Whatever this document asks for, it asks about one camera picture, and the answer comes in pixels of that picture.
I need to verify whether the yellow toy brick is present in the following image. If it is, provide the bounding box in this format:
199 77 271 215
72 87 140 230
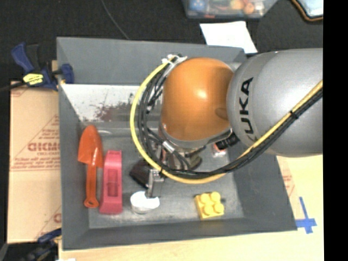
194 191 226 220

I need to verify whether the brown cardboard board red print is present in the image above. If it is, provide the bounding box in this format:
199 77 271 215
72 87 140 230
6 80 64 245

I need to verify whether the orange toy shovel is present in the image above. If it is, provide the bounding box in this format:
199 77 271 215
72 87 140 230
77 125 105 209

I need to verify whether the grey metal bin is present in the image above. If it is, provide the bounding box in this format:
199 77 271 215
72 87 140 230
56 36 298 250

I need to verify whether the dark brown block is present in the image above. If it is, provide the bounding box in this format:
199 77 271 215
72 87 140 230
129 160 153 189

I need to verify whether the white round cup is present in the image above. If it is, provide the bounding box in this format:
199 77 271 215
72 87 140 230
129 190 161 215

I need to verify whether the pink tape dispenser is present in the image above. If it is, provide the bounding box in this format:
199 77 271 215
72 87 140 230
98 150 124 215

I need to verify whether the black cylinder on white bracket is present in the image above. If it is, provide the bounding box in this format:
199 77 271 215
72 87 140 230
213 133 240 158

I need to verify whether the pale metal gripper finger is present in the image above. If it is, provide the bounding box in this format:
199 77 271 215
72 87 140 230
146 169 165 198

